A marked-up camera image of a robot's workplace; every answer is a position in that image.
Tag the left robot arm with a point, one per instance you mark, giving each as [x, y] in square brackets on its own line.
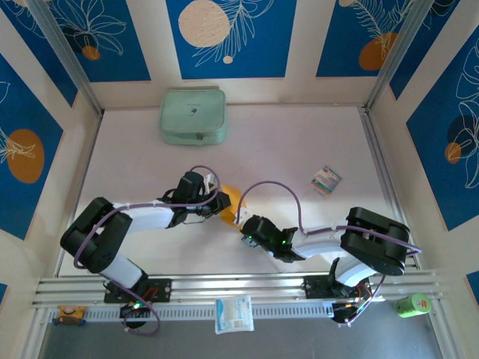
[149, 218]

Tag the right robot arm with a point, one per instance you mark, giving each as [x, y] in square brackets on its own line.
[322, 243]

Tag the mint green zip pouch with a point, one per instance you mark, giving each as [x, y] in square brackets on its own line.
[192, 112]

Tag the aluminium side rail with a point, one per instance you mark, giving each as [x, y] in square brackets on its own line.
[371, 131]
[81, 183]

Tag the black controller board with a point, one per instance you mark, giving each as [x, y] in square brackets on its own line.
[344, 312]
[134, 310]

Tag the small yellow blue toy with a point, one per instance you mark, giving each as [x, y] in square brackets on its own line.
[69, 315]

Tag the white wipes packet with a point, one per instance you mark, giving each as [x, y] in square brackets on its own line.
[234, 314]

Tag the long aluminium base rail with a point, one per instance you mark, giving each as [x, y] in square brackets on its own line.
[239, 284]

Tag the small blue green packet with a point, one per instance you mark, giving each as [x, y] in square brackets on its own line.
[326, 180]

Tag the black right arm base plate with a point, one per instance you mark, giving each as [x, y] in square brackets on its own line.
[316, 286]

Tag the orange paper sheet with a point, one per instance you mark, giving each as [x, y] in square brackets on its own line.
[232, 200]

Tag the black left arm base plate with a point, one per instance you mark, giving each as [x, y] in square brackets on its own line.
[161, 289]

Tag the aluminium frame post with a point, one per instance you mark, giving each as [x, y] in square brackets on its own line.
[399, 52]
[64, 52]

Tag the green can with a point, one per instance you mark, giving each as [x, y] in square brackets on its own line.
[411, 306]

